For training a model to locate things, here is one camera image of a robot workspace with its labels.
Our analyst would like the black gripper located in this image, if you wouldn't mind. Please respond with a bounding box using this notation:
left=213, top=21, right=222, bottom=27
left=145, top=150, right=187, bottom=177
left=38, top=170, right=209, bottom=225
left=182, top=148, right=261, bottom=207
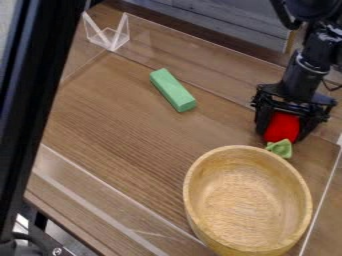
left=252, top=83, right=337, bottom=141

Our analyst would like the red plush strawberry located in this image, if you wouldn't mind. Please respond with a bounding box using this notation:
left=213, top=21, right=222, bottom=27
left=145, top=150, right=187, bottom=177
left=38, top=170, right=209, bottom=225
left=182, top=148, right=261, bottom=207
left=264, top=112, right=301, bottom=159

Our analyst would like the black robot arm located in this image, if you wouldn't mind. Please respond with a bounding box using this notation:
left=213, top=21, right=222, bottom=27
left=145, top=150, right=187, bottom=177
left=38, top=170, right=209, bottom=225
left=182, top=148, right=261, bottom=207
left=252, top=0, right=342, bottom=143

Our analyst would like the green rectangular block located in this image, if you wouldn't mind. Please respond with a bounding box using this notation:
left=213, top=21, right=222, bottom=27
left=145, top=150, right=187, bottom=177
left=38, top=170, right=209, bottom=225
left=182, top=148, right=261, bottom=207
left=150, top=68, right=197, bottom=113

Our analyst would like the wooden bowl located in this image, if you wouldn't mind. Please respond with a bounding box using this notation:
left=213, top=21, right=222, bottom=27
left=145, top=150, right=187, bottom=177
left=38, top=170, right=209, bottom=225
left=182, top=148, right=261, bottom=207
left=183, top=145, right=313, bottom=256

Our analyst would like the clear acrylic corner bracket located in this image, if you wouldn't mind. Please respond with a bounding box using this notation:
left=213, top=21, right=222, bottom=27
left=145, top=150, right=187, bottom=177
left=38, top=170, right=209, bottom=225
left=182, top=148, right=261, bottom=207
left=82, top=12, right=130, bottom=52

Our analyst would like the black cable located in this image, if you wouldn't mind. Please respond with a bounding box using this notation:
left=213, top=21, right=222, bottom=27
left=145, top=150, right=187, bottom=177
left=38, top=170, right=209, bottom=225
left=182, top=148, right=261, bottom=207
left=11, top=232, right=51, bottom=256

